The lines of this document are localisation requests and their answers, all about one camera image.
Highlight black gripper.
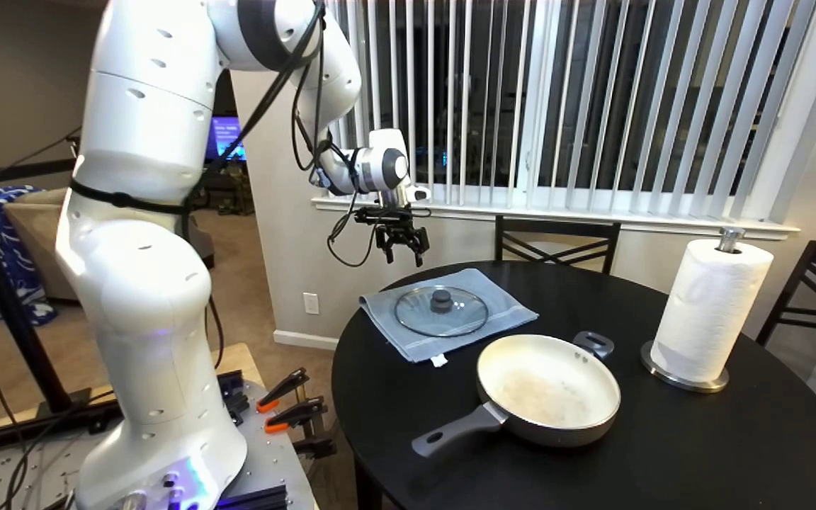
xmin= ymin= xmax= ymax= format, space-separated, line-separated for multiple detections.
xmin=353 ymin=202 xmax=431 ymax=269

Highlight round glass lid grey knob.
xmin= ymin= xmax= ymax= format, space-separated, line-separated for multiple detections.
xmin=390 ymin=281 xmax=492 ymax=340

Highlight blue-grey dish cloth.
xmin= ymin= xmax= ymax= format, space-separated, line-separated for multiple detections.
xmin=359 ymin=266 xmax=542 ymax=369

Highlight black wooden chair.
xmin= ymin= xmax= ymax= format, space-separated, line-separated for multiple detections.
xmin=756 ymin=239 xmax=816 ymax=349
xmin=492 ymin=213 xmax=622 ymax=277

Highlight white window sill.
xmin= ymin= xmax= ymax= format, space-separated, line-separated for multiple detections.
xmin=308 ymin=194 xmax=802 ymax=239

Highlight black orange spring clamp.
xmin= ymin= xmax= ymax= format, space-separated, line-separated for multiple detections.
xmin=254 ymin=366 xmax=311 ymax=416
xmin=263 ymin=393 xmax=332 ymax=440

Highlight blue glowing screen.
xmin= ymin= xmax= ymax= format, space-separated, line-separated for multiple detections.
xmin=206 ymin=113 xmax=250 ymax=165

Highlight grey robot mounting platform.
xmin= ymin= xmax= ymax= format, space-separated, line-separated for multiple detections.
xmin=0 ymin=342 xmax=319 ymax=510

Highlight white vertical window blinds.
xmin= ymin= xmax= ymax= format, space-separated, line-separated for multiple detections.
xmin=332 ymin=0 xmax=816 ymax=223

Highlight white paper towel roll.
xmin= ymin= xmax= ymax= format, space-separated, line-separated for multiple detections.
xmin=649 ymin=236 xmax=777 ymax=386

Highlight metal paper towel holder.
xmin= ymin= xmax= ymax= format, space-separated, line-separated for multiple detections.
xmin=639 ymin=223 xmax=746 ymax=398

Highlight blue patterned fabric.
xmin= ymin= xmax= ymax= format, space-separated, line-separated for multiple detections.
xmin=0 ymin=185 xmax=57 ymax=328

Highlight black tripod stand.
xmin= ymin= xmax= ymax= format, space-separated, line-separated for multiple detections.
xmin=0 ymin=155 xmax=98 ymax=419

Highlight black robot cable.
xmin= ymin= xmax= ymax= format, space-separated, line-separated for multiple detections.
xmin=226 ymin=0 xmax=383 ymax=273

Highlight white frying pan grey handle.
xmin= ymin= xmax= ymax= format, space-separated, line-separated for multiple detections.
xmin=407 ymin=328 xmax=625 ymax=461

